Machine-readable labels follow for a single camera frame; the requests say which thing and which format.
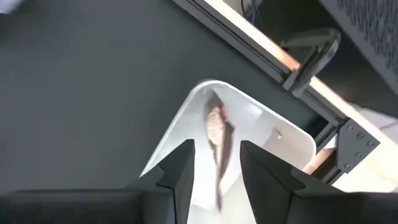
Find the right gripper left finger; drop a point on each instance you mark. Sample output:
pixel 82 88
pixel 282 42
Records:
pixel 174 186

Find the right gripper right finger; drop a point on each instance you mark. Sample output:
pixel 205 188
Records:
pixel 267 193

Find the brown taco seasoning packet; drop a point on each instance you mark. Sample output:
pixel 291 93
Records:
pixel 219 130

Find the white plastic bin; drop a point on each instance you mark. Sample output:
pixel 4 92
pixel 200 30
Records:
pixel 258 121

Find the black perforated computer case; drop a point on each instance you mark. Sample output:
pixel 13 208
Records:
pixel 367 31

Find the black clamp bracket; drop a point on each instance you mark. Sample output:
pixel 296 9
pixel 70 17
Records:
pixel 320 59

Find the black aluminium table frame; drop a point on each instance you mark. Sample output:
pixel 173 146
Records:
pixel 233 39

